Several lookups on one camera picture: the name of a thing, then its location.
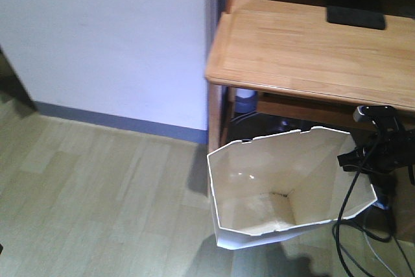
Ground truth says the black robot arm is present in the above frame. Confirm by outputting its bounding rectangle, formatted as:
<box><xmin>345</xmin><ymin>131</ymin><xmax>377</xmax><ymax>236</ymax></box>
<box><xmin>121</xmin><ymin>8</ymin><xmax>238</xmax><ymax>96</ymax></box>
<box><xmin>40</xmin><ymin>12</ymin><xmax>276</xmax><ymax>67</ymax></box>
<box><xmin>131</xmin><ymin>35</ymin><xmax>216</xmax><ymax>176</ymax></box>
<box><xmin>337</xmin><ymin>130</ymin><xmax>414</xmax><ymax>210</ymax></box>

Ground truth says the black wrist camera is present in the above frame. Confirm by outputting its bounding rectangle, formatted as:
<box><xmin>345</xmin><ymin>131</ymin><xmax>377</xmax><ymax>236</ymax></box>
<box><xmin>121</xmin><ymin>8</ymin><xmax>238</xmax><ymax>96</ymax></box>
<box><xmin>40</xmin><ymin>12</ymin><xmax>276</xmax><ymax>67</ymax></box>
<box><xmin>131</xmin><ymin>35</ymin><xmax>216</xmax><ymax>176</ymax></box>
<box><xmin>353</xmin><ymin>105</ymin><xmax>404</xmax><ymax>133</ymax></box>

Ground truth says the white plastic trash bin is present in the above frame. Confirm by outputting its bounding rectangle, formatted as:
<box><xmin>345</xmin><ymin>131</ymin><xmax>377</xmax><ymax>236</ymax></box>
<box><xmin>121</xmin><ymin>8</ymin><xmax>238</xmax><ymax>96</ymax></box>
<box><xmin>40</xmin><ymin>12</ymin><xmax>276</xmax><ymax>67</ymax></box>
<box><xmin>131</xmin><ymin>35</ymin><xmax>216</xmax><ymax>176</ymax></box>
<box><xmin>207</xmin><ymin>126</ymin><xmax>377</xmax><ymax>250</ymax></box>

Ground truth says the black monitor stand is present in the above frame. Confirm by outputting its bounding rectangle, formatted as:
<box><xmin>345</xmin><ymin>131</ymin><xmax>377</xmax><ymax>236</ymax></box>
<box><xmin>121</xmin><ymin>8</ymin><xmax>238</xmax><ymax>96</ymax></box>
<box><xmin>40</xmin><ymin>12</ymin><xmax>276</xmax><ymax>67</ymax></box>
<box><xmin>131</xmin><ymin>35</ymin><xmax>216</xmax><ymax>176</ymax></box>
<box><xmin>326</xmin><ymin>0</ymin><xmax>386</xmax><ymax>30</ymax></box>

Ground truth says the wooden desk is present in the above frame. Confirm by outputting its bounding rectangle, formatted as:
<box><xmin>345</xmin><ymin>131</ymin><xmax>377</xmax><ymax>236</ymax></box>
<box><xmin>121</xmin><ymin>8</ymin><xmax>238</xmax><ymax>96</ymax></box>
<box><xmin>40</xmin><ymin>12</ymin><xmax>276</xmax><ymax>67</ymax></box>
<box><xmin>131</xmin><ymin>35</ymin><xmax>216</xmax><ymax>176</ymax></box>
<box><xmin>205</xmin><ymin>0</ymin><xmax>414</xmax><ymax>155</ymax></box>

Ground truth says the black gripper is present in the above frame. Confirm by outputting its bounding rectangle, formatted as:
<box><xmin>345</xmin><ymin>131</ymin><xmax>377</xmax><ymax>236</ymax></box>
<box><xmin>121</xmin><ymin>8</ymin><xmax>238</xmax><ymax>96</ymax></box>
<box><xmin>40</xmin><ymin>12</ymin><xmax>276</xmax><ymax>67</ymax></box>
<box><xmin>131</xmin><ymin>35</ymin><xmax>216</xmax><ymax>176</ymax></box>
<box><xmin>337</xmin><ymin>147</ymin><xmax>375</xmax><ymax>173</ymax></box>

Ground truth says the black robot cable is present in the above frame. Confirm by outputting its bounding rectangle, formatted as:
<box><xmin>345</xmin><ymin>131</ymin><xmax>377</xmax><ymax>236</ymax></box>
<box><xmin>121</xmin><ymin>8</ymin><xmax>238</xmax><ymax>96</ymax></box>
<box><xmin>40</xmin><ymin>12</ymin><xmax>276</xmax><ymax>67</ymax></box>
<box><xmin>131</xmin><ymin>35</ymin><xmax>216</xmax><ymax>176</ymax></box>
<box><xmin>332</xmin><ymin>134</ymin><xmax>395</xmax><ymax>277</ymax></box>

